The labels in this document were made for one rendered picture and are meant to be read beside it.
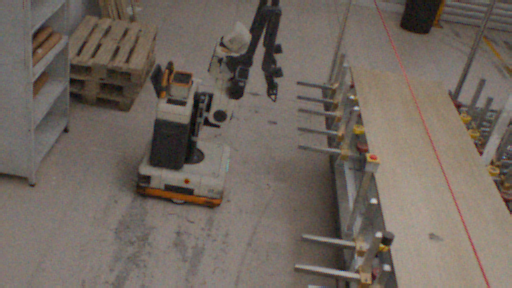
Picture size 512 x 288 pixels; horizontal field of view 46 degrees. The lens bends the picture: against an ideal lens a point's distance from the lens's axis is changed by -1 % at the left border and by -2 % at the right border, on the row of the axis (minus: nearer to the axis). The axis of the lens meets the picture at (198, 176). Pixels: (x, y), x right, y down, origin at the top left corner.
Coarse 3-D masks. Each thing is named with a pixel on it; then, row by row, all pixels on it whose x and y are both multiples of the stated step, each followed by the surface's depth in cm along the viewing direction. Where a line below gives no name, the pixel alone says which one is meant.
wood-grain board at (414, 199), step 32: (384, 96) 466; (416, 96) 475; (448, 96) 484; (384, 128) 421; (416, 128) 427; (448, 128) 435; (384, 160) 383; (416, 160) 389; (448, 160) 395; (480, 160) 401; (384, 192) 352; (416, 192) 357; (448, 192) 361; (480, 192) 366; (384, 224) 327; (416, 224) 329; (448, 224) 333; (480, 224) 338; (416, 256) 306; (448, 256) 309; (480, 256) 313
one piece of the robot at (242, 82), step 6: (240, 66) 442; (240, 72) 433; (246, 72) 435; (234, 78) 432; (240, 78) 424; (246, 78) 426; (228, 84) 425; (234, 84) 423; (240, 84) 422; (246, 84) 424; (234, 90) 426; (240, 90) 425; (234, 96) 429; (240, 96) 428
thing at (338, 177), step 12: (324, 84) 519; (324, 96) 503; (324, 108) 492; (336, 156) 419; (336, 168) 406; (336, 180) 394; (336, 192) 383; (336, 204) 375; (348, 204) 373; (336, 216) 369; (348, 216) 362; (336, 228) 362; (348, 240) 343; (348, 252) 334; (348, 264) 325
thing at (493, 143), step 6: (510, 96) 376; (510, 102) 375; (504, 108) 382; (510, 108) 377; (504, 114) 381; (510, 114) 380; (498, 120) 387; (504, 120) 382; (498, 126) 386; (504, 126) 385; (492, 132) 393; (498, 132) 387; (492, 138) 392; (498, 138) 390; (492, 144) 393; (486, 150) 398; (492, 150) 395; (486, 156) 398; (486, 162) 400
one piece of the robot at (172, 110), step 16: (192, 80) 465; (160, 96) 434; (192, 96) 443; (160, 112) 427; (176, 112) 426; (192, 112) 444; (160, 128) 434; (176, 128) 433; (192, 128) 456; (160, 144) 442; (176, 144) 440; (192, 144) 455; (160, 160) 449; (176, 160) 448; (192, 160) 464
